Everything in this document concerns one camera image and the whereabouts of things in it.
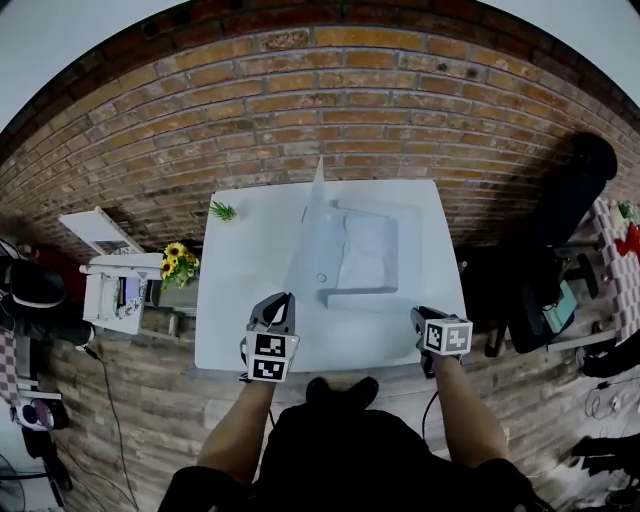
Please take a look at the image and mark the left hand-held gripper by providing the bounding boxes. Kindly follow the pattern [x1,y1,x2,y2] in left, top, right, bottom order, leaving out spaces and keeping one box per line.
[239,292,301,385]

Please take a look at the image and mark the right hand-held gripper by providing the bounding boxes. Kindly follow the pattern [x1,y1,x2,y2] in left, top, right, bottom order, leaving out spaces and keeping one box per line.
[409,306,474,380]

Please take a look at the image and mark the person's left forearm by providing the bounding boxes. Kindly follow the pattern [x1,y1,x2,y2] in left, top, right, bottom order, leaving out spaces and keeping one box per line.
[196,380,277,485]

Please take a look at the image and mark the person's right forearm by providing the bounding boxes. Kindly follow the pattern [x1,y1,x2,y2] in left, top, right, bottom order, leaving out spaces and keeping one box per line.
[430,355,511,469]

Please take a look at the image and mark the white paper sheets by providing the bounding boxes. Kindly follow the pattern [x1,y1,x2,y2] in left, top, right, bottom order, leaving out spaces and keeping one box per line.
[335,210,400,294]

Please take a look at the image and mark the person's black shoes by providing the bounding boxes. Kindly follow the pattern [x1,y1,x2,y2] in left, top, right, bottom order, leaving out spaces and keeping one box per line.
[304,375,381,412]

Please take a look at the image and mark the small green potted plant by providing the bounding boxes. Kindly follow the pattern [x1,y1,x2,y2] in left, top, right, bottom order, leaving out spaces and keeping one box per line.
[208,199,239,223]

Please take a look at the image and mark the yellow sunflower bouquet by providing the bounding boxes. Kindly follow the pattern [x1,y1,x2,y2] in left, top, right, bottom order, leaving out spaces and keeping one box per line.
[159,241,201,291]

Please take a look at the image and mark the teal box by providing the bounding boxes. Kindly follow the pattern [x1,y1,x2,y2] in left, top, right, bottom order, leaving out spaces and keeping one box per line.
[541,279,579,332]

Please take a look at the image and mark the person's black clothing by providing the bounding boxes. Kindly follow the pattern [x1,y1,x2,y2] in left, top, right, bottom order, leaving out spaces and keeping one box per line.
[157,403,554,512]

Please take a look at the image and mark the white side cabinet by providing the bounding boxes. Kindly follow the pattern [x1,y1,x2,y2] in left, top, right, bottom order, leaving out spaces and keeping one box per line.
[58,205,164,337]

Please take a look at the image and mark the black office chair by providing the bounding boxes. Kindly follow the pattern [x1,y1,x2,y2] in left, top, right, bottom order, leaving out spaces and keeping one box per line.
[459,130,619,355]

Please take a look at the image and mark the pink checkered cloth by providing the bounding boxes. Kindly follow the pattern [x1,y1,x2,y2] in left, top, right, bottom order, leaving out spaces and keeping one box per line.
[591,197,640,347]

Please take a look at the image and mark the red toy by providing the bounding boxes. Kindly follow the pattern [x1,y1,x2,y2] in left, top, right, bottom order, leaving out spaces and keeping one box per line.
[613,223,640,257]

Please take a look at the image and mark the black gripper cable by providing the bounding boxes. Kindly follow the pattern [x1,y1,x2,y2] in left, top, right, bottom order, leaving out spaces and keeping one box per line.
[421,388,441,442]

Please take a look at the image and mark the black floor cable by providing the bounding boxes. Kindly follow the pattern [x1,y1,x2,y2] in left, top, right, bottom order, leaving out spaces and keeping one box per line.
[82,343,141,512]

